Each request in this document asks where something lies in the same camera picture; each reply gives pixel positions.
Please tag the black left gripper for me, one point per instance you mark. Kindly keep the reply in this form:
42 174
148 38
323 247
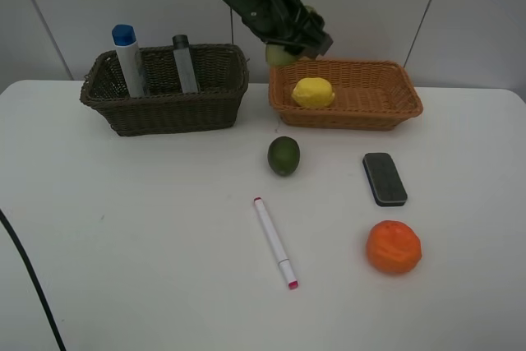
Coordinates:
255 15

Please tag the halved avocado with pit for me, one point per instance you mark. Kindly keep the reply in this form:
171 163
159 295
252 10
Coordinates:
277 56

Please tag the yellow lemon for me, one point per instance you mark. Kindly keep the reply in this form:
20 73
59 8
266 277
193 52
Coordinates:
313 93

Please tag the green lime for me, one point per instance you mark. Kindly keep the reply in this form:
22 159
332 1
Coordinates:
283 156

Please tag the dark green men's bottle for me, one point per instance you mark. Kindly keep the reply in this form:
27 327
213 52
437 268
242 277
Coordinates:
184 64

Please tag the black whiteboard eraser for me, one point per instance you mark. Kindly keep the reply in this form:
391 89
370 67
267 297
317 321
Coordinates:
384 180

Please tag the white bottle blue cap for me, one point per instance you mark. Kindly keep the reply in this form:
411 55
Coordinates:
129 57

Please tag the orange peeled tangerine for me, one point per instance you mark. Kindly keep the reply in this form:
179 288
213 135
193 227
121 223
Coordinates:
393 248

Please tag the white pink marker pen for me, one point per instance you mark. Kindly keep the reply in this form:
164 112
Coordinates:
276 246

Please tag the orange wicker basket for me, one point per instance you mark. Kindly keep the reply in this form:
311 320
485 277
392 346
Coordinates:
369 95

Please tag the dark brown wicker basket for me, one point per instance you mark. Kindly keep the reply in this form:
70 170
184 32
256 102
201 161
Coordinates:
222 75

